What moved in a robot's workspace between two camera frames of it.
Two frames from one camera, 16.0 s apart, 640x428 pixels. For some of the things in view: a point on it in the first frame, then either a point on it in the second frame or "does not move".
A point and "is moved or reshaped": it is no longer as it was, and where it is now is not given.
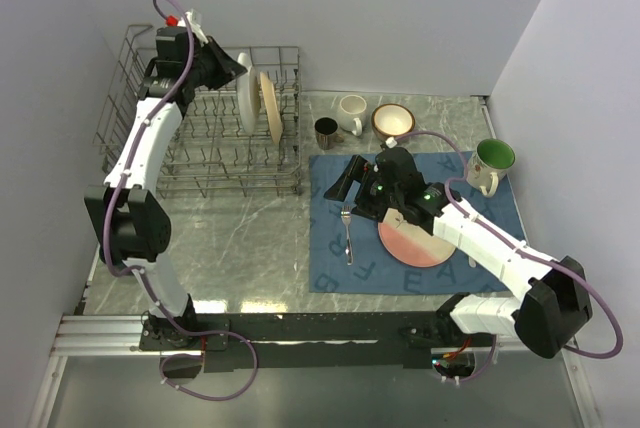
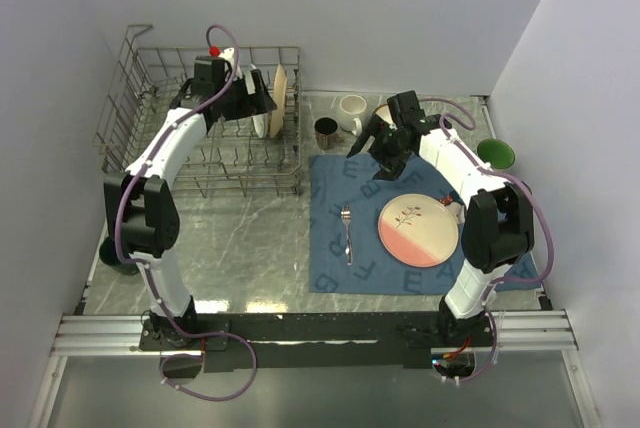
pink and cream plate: x=410 y=243 does not move
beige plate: x=271 y=106 is moved or reshaped
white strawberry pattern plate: x=248 y=95 is moved or reshaped
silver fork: x=346 y=213 does not move
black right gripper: x=355 y=172 → x=391 y=168
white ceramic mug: x=352 y=109 does not move
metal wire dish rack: x=212 y=157 does not move
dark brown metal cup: x=325 y=129 does not move
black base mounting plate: x=310 y=343 does not move
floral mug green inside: x=491 y=159 does not move
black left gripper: x=227 y=68 → x=258 y=103
